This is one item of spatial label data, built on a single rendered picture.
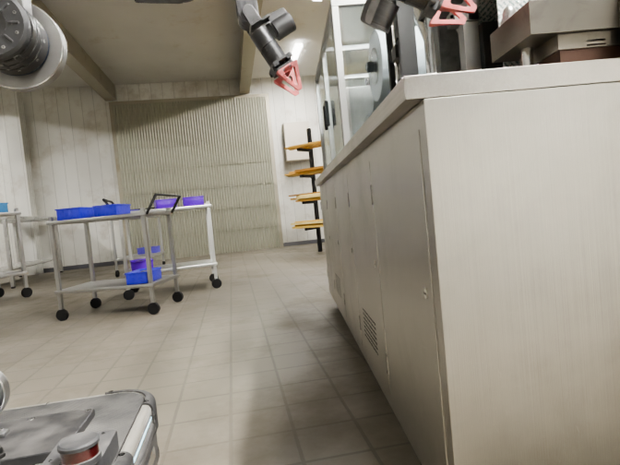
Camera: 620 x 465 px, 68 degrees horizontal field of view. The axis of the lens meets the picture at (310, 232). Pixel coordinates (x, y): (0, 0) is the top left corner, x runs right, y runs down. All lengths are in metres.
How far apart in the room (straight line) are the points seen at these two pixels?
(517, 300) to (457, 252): 0.13
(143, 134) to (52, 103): 1.77
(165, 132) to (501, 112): 9.21
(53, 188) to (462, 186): 9.73
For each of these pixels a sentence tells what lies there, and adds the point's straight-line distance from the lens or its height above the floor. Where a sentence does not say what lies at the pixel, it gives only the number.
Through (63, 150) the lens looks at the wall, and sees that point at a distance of 10.28.
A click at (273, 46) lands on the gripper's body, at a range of 1.41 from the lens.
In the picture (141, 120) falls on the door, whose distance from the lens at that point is 9.98.
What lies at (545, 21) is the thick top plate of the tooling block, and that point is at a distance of 1.01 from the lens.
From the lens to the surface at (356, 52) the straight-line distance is 2.20.
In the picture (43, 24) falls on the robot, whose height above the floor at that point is 1.18.
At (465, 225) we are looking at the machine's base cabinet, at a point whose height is 0.64.
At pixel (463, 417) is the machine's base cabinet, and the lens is 0.90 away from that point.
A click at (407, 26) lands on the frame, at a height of 1.20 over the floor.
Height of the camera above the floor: 0.69
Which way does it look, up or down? 3 degrees down
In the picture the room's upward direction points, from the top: 6 degrees counter-clockwise
